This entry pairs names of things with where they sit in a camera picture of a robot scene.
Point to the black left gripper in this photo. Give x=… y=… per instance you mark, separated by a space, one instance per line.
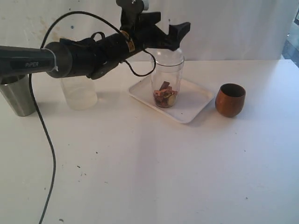
x=146 y=34

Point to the clear dome lid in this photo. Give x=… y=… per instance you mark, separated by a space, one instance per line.
x=168 y=58

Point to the clear drinking glass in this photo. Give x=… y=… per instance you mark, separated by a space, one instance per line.
x=169 y=74

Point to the copper coins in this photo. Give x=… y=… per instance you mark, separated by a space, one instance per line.
x=163 y=93

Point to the gold coin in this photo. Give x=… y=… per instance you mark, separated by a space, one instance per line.
x=171 y=100

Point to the brown wooden cup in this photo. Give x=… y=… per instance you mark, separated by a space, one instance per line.
x=230 y=100

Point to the stainless steel cup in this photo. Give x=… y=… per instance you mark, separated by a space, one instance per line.
x=16 y=92

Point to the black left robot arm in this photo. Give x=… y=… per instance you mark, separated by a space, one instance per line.
x=90 y=58

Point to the white rectangular tray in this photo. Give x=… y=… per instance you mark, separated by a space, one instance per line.
x=191 y=100

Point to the translucent plastic container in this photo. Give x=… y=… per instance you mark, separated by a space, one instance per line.
x=79 y=92

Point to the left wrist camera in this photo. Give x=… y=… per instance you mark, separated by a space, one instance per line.
x=130 y=11

